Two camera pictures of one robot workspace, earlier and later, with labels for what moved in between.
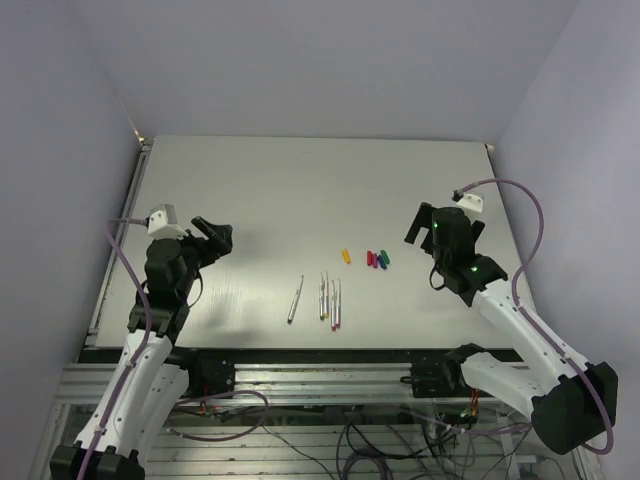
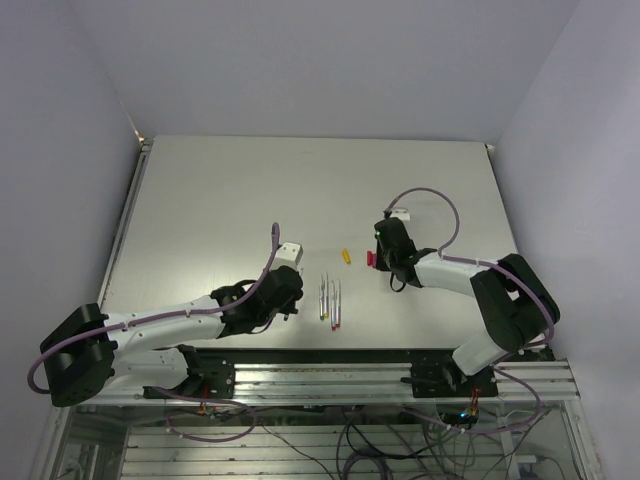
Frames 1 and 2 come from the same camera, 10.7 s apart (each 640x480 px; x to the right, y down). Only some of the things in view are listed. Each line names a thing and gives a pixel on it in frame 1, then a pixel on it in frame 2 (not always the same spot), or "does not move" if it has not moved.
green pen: x=321 y=297 does not move
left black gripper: x=216 y=244 to x=289 y=306
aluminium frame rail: x=276 y=384 does not move
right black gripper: x=423 y=220 to x=380 y=264
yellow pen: x=326 y=296 does not move
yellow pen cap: x=346 y=256 does not move
